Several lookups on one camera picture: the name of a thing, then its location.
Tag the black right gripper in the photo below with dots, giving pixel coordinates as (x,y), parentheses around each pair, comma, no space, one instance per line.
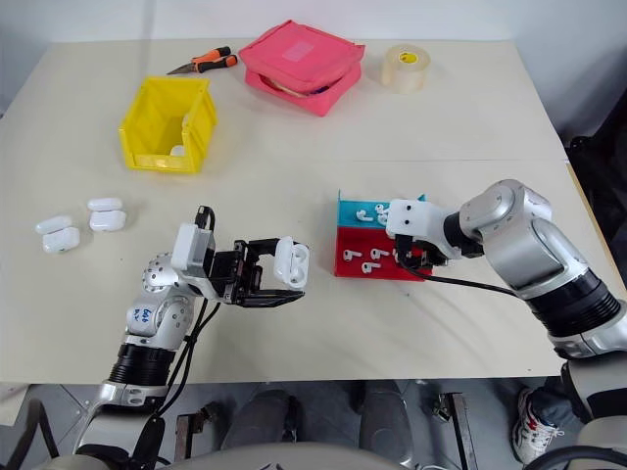
(438,252)

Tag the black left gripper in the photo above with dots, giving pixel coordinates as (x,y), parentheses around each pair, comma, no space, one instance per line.
(235,274)

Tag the white earbud case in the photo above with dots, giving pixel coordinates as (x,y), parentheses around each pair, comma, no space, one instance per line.
(177,151)
(107,220)
(290,264)
(61,241)

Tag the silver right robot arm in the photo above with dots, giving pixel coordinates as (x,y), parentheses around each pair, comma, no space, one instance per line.
(514,230)

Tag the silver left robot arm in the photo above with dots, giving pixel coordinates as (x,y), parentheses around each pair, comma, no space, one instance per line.
(152,318)

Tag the yellow plastic bin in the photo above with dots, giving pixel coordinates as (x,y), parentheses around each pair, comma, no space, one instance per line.
(147,112)

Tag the red and blue tray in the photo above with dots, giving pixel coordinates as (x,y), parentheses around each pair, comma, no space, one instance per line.
(355,240)

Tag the dark rounded shape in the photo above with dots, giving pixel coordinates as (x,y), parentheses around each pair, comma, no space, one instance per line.
(264,421)
(387,416)

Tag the clear tape roll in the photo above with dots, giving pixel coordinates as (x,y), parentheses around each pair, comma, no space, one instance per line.
(406,73)

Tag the grey robot torso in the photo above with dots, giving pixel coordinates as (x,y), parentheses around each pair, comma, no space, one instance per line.
(294,457)

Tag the white and red sneaker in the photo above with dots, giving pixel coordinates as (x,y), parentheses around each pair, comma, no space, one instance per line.
(534,431)

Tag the pink fabric pouch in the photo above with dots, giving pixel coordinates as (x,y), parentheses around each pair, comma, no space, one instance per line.
(294,63)

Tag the orange and black pliers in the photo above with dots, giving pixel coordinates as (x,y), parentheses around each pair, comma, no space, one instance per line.
(210,61)

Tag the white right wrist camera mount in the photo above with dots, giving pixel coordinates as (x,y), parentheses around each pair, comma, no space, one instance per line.
(411,218)

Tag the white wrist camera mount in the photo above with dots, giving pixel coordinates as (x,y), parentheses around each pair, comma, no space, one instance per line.
(188,247)
(411,218)

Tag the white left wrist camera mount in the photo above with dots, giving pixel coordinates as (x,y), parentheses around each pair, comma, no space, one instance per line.
(188,247)

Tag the metal frame bar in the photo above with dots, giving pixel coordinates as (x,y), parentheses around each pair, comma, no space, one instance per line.
(460,426)
(182,436)

